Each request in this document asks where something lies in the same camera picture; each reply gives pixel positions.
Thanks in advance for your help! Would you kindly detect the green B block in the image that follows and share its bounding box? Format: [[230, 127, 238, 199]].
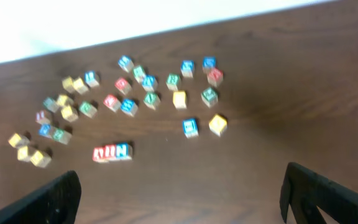
[[166, 73, 181, 91]]

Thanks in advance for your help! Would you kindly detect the blue block by gripper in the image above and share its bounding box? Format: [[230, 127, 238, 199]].
[[39, 124, 55, 139]]

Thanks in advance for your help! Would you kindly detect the green 4 block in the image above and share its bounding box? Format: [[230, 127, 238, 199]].
[[132, 65, 147, 83]]

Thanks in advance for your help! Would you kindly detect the yellow block lower middle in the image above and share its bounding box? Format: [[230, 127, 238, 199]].
[[30, 150, 52, 168]]

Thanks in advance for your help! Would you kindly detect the red block far left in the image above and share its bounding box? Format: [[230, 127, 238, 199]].
[[35, 110, 52, 124]]

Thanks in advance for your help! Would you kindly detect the green R block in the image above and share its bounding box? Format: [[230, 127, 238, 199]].
[[79, 101, 98, 118]]

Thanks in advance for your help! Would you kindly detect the blue D block right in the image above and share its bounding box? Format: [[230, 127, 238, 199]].
[[202, 56, 216, 74]]

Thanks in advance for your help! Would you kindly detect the blue H block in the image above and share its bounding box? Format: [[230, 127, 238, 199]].
[[121, 98, 138, 116]]

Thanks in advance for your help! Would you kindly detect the blue D block middle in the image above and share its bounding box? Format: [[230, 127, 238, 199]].
[[142, 75, 158, 91]]

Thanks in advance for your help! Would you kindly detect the blue T block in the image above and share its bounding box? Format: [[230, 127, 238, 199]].
[[182, 118, 198, 138]]

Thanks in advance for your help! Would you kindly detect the blue L block left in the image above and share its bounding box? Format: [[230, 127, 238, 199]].
[[85, 71, 100, 88]]

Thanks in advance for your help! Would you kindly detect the blue l block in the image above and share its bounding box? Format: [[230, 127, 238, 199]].
[[85, 71, 100, 88], [118, 55, 134, 73]]

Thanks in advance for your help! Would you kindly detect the yellow block top left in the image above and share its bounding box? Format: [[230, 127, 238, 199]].
[[62, 76, 75, 93]]

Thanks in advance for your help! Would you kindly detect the red U block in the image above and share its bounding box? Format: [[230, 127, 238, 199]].
[[103, 95, 121, 112]]

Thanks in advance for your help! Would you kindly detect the blue L block top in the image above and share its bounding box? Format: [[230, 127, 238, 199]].
[[118, 55, 134, 73]]

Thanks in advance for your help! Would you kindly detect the green L block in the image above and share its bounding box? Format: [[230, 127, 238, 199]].
[[43, 97, 60, 113]]

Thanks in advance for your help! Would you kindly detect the red M block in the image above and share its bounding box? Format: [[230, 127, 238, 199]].
[[207, 68, 223, 87]]

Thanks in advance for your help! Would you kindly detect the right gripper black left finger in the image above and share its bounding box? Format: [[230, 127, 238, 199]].
[[0, 170, 81, 224]]

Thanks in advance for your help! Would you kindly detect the blue d block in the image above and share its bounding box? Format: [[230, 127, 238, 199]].
[[142, 75, 158, 91], [202, 56, 216, 74]]

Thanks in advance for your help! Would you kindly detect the green N block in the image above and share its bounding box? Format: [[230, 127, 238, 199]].
[[144, 92, 160, 110]]

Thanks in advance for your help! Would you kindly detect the yellow C block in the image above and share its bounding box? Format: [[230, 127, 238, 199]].
[[172, 91, 187, 110]]

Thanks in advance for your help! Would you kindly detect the green Z block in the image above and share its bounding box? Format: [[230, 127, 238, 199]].
[[52, 128, 72, 145]]

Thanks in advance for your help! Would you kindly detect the blue S block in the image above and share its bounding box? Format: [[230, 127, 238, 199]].
[[181, 60, 195, 78]]

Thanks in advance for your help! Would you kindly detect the yellow K block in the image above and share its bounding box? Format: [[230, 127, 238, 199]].
[[209, 114, 227, 136]]

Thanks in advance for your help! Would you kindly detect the blue question mark block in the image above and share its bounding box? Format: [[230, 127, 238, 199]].
[[116, 142, 132, 160]]

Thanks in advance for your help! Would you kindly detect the yellow block under gripper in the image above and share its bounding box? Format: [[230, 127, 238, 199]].
[[8, 133, 30, 149]]

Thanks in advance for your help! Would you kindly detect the green J block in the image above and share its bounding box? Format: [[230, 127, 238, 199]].
[[201, 87, 218, 108]]

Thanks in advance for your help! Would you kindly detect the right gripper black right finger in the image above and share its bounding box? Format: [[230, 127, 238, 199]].
[[279, 162, 358, 223]]

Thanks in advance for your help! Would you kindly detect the red E block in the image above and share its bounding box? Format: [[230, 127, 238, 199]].
[[114, 77, 132, 95]]

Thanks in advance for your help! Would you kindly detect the yellow block lower left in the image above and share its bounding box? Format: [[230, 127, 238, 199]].
[[17, 146, 36, 162]]

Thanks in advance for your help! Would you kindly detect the red I block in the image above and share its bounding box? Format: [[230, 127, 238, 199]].
[[104, 144, 118, 161]]

